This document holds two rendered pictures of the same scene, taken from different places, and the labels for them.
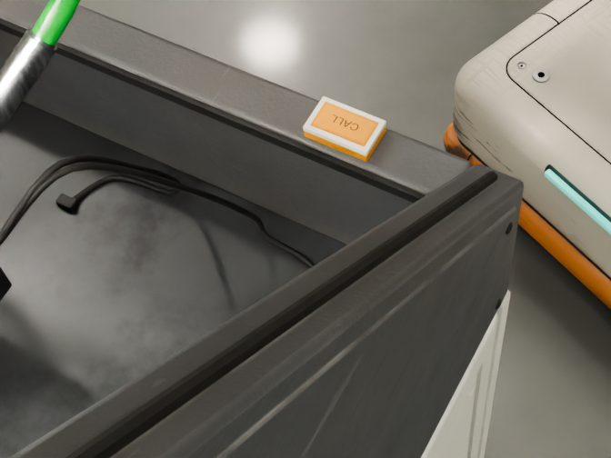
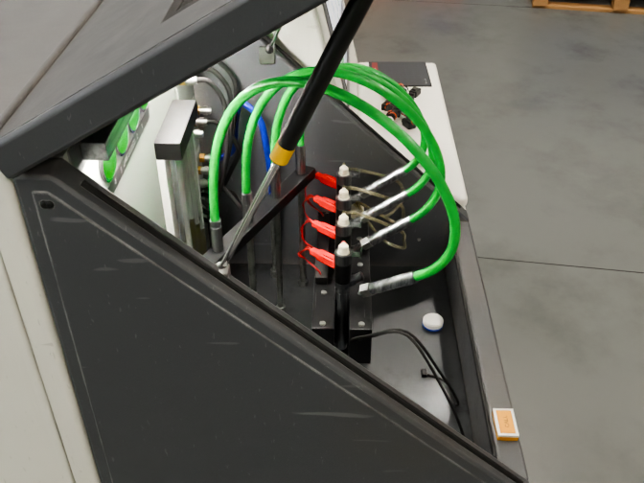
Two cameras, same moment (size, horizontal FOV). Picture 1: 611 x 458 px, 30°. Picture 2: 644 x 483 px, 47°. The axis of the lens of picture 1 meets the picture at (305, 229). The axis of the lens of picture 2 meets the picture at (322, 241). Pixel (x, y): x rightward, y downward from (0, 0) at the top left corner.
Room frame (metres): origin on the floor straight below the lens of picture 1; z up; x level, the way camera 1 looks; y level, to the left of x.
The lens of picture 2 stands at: (-0.17, -0.46, 1.81)
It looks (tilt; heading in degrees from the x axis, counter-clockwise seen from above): 37 degrees down; 55
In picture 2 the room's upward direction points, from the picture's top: straight up
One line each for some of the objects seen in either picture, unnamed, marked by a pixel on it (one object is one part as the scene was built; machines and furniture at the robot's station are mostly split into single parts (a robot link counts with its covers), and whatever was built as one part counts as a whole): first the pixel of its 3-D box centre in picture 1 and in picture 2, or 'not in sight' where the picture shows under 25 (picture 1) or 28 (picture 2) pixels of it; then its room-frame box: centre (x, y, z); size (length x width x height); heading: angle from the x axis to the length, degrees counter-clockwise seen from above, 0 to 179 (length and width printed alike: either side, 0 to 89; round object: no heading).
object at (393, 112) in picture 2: not in sight; (402, 102); (0.96, 0.78, 1.01); 0.23 x 0.11 x 0.06; 53
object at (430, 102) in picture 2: not in sight; (403, 124); (0.94, 0.75, 0.97); 0.70 x 0.22 x 0.03; 53
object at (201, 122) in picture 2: not in sight; (196, 120); (0.33, 0.63, 1.20); 0.13 x 0.03 x 0.31; 53
